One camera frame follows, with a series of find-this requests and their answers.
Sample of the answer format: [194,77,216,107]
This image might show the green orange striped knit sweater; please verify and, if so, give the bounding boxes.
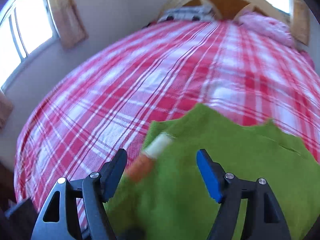
[103,103,320,240]

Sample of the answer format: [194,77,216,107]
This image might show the red white plaid bedsheet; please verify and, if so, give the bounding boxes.
[14,21,319,239]

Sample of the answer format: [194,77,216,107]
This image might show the pink pillow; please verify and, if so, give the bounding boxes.
[237,12,295,48]

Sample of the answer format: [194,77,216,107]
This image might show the yellow side curtain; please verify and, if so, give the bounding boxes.
[47,0,88,49]

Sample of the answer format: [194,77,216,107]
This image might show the side window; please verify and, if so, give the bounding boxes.
[1,0,58,91]

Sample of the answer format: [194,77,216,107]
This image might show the yellow right window curtain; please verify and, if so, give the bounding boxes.
[290,0,310,46]

